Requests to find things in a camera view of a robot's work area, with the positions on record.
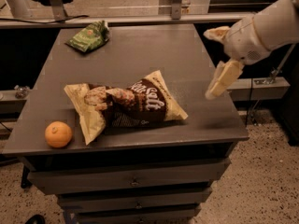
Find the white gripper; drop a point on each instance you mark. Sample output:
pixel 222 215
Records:
pixel 245 42

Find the brown chip bag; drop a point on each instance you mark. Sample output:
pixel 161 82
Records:
pixel 147 101

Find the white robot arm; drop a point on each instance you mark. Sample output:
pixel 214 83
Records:
pixel 277 25

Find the green chip bag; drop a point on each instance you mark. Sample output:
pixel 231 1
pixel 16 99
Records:
pixel 90 38

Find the metal railing bar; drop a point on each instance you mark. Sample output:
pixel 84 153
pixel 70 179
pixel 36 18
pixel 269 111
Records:
pixel 83 20

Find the grey drawer cabinet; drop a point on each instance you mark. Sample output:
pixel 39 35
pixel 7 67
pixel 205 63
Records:
pixel 210 131

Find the middle grey drawer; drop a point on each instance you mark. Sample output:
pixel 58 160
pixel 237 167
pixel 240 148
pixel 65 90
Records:
pixel 133 199

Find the grey drawer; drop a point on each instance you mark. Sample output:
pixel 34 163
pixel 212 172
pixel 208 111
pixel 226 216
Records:
pixel 139 216
pixel 129 176
pixel 133 199

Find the bottom grey drawer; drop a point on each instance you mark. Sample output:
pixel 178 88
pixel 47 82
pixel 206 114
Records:
pixel 139 216

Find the orange fruit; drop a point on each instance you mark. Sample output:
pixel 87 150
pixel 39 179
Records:
pixel 58 134

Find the top grey drawer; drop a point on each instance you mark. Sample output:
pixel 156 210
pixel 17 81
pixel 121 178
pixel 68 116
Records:
pixel 129 176

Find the small crumpled clear object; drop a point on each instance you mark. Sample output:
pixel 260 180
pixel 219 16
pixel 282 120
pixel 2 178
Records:
pixel 21 92

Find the black shoe on floor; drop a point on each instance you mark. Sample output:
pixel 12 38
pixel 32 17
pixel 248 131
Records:
pixel 36 219

